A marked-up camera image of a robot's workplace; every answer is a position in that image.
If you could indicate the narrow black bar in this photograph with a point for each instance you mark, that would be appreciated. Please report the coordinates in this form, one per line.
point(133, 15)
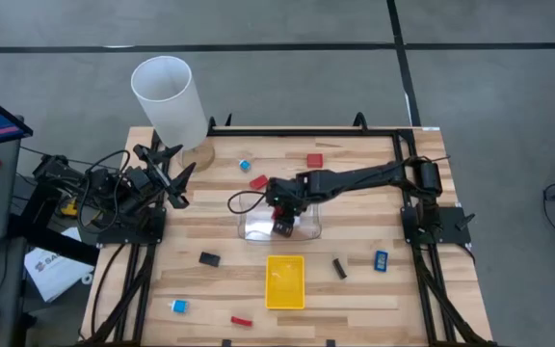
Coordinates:
point(339, 268)

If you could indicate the white printed paper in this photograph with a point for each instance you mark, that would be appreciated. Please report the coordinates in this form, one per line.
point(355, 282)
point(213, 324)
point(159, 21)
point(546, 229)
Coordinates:
point(56, 272)

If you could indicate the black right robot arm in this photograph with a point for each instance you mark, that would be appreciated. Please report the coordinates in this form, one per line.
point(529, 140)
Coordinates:
point(354, 177)

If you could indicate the black stand beam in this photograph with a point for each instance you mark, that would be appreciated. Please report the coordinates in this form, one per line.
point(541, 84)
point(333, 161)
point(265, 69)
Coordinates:
point(56, 243)

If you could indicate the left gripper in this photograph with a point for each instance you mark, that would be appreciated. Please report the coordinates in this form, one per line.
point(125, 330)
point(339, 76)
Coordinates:
point(154, 176)

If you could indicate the yellow connector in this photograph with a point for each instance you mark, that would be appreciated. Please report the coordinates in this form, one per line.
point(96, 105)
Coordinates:
point(69, 208)

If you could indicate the clear plastic container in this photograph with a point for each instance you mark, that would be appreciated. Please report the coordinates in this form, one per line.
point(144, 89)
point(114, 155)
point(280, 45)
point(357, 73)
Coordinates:
point(306, 233)

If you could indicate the thin flat red box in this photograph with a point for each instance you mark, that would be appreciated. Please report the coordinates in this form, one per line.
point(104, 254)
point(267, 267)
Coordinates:
point(242, 321)

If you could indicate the black aluminium table frame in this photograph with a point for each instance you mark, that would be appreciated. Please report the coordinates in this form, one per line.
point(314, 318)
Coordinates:
point(306, 131)

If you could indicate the white cylindrical cup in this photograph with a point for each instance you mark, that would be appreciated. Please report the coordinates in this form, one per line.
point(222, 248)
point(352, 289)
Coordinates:
point(169, 103)

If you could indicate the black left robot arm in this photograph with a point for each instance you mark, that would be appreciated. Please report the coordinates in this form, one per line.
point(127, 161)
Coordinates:
point(99, 188)

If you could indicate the black table clamp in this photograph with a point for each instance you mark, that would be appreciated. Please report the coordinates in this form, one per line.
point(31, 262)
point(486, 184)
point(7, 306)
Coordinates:
point(226, 343)
point(330, 343)

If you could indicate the blue rectangular box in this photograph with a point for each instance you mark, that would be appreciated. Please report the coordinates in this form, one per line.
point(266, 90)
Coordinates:
point(380, 260)

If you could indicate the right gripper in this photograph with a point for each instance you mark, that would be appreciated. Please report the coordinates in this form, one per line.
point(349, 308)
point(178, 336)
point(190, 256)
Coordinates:
point(289, 193)

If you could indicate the blue white wall charger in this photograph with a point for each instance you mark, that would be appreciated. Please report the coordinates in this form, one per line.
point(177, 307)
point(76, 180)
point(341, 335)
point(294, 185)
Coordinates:
point(245, 165)
point(179, 306)

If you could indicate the small black box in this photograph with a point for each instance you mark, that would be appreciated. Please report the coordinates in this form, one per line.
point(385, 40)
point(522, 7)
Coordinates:
point(209, 259)

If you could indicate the yellow plastic basket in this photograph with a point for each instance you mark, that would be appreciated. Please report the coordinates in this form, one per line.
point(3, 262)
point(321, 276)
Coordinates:
point(284, 284)

